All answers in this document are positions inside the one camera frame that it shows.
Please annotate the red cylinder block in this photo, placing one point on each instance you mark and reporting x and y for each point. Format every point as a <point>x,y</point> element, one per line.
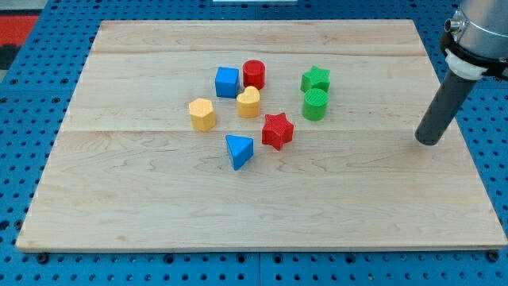
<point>254,73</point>

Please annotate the yellow hexagon block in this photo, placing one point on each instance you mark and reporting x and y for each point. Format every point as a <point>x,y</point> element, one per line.
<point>202,114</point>

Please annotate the blue cube block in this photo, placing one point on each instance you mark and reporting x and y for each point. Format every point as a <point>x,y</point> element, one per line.
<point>227,82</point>

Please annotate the grey cylindrical pointer rod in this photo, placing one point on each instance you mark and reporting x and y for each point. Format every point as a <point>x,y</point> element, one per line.
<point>447,101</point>

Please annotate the blue triangle block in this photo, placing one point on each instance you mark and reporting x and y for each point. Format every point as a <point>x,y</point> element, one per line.
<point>240,150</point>

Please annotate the yellow heart block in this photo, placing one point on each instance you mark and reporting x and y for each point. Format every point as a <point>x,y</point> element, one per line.
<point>248,103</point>

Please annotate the green cylinder block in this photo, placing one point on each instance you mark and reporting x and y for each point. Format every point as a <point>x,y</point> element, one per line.
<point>314,104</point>

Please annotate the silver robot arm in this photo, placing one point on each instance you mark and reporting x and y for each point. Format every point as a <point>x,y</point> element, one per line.
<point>474,40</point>

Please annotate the red and black mat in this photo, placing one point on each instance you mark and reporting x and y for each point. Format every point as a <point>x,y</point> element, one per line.
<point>16,25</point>

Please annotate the green star block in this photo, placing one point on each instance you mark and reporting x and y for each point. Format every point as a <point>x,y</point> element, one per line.
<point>316,77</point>

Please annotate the wooden board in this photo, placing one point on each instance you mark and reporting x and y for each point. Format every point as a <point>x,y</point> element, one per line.
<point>129,174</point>

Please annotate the red star block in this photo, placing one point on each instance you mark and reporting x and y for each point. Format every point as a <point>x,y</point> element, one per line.
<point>277,131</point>

